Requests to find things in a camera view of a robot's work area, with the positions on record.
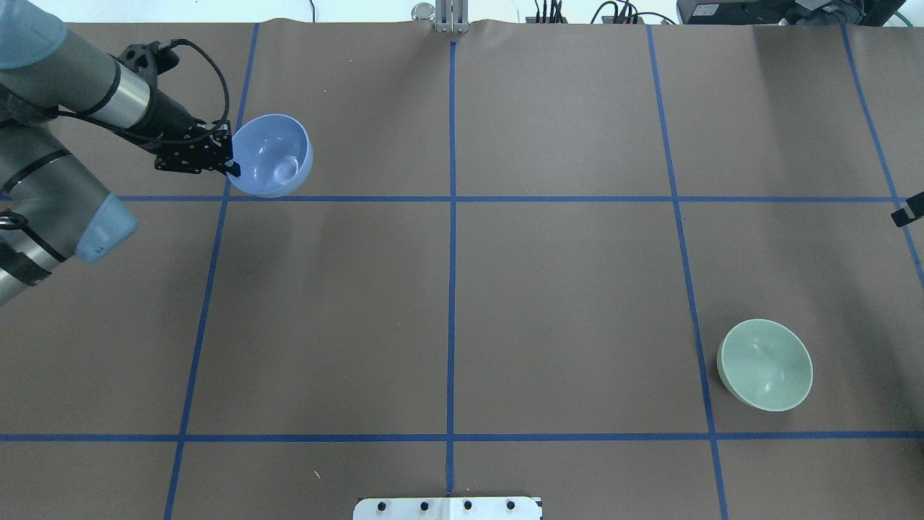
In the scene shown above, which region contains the lower black orange adapter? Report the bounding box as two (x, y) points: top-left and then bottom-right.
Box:
(592, 1), (644, 25)

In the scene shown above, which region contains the white central pedestal column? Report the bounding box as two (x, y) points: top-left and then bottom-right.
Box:
(352, 496), (544, 519)

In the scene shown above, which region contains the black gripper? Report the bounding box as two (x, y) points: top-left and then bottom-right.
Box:
(141, 91), (241, 178)

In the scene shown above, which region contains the black orange adapter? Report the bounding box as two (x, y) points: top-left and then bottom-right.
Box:
(525, 0), (567, 25)
(592, 1), (644, 25)

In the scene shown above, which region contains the small silver metal cup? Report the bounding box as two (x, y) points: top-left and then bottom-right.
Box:
(411, 2), (437, 21)

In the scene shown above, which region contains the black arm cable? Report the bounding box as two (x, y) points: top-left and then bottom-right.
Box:
(156, 39), (232, 128)

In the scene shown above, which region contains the upper black orange adapter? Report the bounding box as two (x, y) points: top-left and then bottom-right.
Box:
(525, 0), (567, 25)

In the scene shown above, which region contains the green bowl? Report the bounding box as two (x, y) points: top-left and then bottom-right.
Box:
(716, 318), (814, 412)

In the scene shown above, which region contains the blue bowl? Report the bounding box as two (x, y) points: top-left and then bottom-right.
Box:
(229, 114), (314, 199)

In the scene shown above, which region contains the aluminium frame post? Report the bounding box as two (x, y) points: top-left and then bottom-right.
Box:
(433, 0), (471, 34)

